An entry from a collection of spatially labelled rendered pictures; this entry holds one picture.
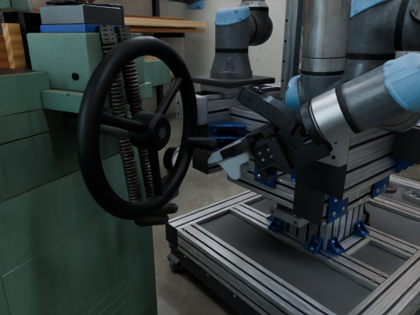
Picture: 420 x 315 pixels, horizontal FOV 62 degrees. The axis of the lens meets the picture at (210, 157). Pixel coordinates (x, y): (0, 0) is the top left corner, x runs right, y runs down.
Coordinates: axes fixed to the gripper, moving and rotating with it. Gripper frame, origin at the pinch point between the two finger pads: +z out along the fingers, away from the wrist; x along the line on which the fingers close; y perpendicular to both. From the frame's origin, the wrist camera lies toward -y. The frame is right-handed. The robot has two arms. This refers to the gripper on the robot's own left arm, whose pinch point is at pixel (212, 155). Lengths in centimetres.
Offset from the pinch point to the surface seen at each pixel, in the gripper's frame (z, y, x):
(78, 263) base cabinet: 31.8, 7.4, -13.4
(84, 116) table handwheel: -0.6, -13.1, -23.5
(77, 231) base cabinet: 28.3, 1.5, -12.4
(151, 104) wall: 224, -64, 287
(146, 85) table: 6.3, -17.5, 0.5
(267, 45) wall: 78, -58, 333
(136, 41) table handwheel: -5.5, -20.2, -12.9
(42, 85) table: 13.9, -23.6, -14.9
